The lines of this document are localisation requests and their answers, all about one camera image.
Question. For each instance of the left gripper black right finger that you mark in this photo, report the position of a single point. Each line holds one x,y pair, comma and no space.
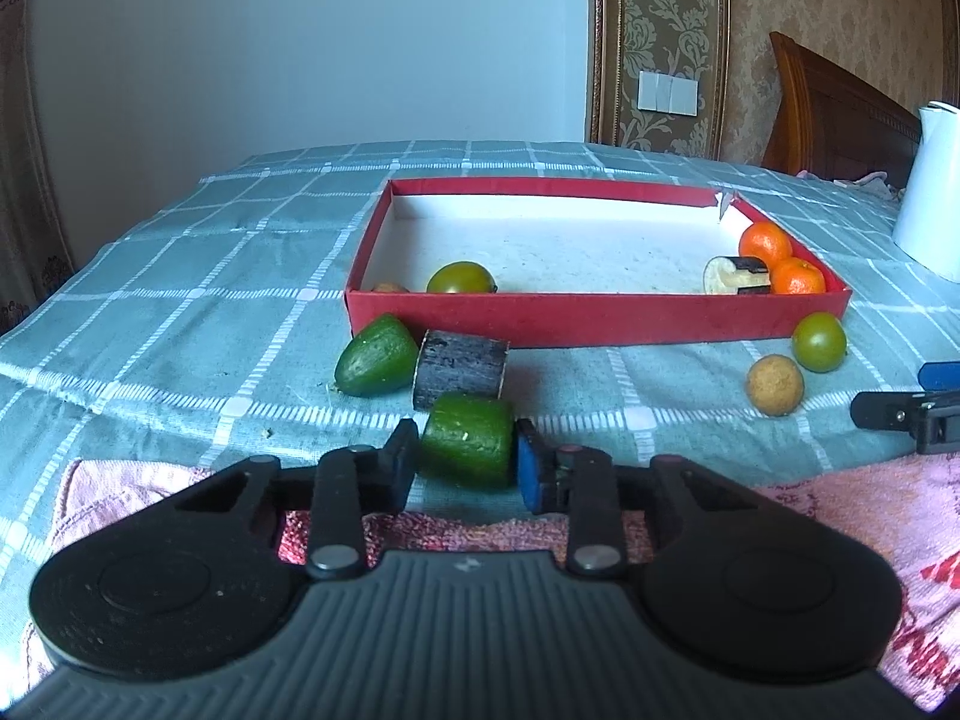
728,578

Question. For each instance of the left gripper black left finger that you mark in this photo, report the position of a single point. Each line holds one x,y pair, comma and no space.
205,576

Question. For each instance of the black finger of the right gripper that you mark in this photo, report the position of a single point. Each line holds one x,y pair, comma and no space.
931,419
940,375

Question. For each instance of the green tomato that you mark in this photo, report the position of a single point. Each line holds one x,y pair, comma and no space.
819,343
462,277

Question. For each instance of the brown kiwi fruit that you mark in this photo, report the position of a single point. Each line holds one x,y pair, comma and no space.
775,385

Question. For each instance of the orange mandarin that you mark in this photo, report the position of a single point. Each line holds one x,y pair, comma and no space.
797,276
766,242

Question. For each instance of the split eggplant chunk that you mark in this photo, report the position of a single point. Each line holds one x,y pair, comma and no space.
736,275

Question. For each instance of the green cucumber end piece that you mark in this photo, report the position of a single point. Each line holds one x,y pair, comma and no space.
379,360

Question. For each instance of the dark eggplant chunk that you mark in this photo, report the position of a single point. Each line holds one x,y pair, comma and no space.
454,363

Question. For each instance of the small brown longan fruit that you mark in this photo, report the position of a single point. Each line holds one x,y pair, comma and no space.
390,288

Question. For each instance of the pink towel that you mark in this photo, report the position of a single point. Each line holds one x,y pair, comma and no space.
906,510

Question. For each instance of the white electric kettle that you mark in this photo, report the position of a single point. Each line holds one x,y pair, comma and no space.
927,225

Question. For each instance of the pink cloth on bed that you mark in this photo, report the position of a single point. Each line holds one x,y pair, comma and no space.
876,183

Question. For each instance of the teal checked tablecloth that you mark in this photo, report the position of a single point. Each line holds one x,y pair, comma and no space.
210,333

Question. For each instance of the wooden headboard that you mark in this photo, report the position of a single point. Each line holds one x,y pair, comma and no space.
834,124

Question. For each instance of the patterned brown curtain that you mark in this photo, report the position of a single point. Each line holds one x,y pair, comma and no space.
35,256

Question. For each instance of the red shallow cardboard box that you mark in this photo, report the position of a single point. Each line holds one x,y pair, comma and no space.
577,262

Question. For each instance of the white wall switch panel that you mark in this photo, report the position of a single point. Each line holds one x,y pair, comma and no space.
667,94

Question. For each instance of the gold wallpaper frame moulding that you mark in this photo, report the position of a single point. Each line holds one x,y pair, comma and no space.
684,38

